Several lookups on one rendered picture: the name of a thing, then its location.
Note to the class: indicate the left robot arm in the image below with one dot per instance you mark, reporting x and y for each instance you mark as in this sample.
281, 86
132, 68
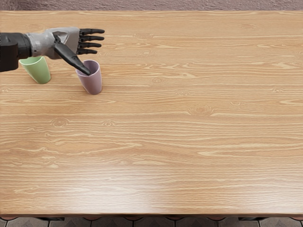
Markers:
14, 47

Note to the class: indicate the green cup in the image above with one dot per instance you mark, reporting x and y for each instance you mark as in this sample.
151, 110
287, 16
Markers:
38, 71

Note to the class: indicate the purple cup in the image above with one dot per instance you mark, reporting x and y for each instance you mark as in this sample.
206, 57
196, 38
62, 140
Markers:
91, 81

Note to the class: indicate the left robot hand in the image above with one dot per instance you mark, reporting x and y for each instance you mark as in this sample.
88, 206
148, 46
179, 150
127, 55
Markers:
45, 42

